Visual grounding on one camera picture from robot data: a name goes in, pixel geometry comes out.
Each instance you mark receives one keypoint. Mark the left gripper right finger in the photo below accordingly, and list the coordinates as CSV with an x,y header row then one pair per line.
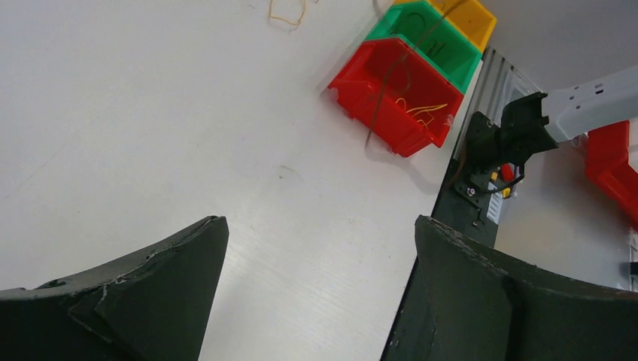
x,y
535,314

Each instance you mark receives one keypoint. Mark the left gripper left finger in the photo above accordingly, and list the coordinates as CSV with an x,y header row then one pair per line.
x,y
151,304

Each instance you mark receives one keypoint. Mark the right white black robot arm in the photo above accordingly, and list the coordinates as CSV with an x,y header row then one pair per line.
x,y
541,121

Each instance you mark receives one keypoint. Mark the red object off table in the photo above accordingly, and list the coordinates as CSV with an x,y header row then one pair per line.
x,y
607,166

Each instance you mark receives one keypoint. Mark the red plastic bin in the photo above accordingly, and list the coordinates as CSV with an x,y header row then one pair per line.
x,y
397,94

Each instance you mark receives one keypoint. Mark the green plastic bin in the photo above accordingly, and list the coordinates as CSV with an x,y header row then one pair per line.
x,y
433,38

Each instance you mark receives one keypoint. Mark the yellow plastic bin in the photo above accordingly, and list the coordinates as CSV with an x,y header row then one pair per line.
x,y
470,18

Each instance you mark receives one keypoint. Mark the aluminium frame rail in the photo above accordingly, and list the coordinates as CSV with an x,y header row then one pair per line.
x,y
496,83

